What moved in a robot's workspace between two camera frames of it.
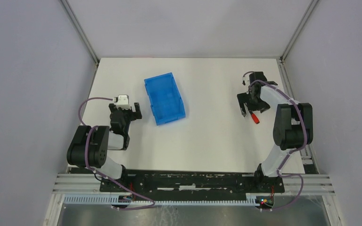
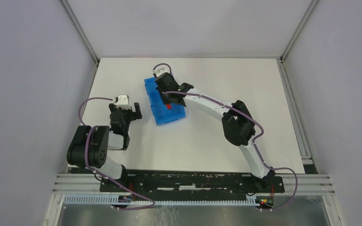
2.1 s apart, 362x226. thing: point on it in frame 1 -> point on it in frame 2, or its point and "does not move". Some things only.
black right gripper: x=243 y=98 -> x=166 y=101
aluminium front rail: x=311 y=183 does not move
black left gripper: x=112 y=107 does not move
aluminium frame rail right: x=283 y=66 does not move
